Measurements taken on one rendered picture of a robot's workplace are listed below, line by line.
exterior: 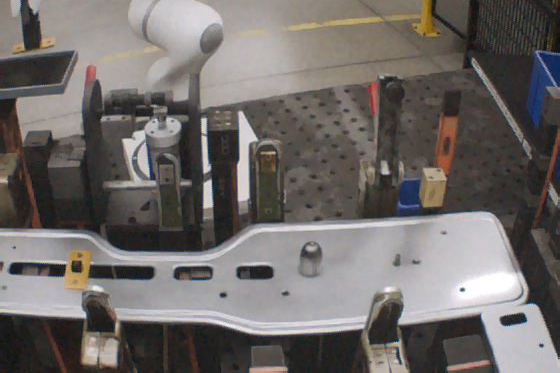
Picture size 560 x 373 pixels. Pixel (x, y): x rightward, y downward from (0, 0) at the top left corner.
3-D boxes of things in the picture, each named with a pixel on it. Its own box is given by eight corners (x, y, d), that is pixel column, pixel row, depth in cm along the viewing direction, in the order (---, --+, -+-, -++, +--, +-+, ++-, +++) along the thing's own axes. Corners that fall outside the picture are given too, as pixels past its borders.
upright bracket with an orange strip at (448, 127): (403, 319, 129) (445, 91, 100) (402, 315, 130) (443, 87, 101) (417, 318, 129) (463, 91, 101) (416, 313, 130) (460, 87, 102)
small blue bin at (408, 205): (393, 239, 149) (399, 207, 144) (385, 211, 157) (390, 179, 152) (439, 236, 150) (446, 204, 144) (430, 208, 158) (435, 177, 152)
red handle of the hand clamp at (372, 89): (373, 174, 105) (362, 81, 111) (370, 179, 107) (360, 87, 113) (399, 173, 106) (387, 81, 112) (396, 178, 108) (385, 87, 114)
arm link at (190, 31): (175, 71, 158) (173, -19, 143) (234, 101, 149) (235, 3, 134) (136, 94, 151) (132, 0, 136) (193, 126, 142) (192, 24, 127)
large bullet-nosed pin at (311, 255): (299, 285, 98) (301, 250, 94) (297, 270, 100) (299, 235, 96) (321, 283, 98) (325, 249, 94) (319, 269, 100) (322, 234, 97)
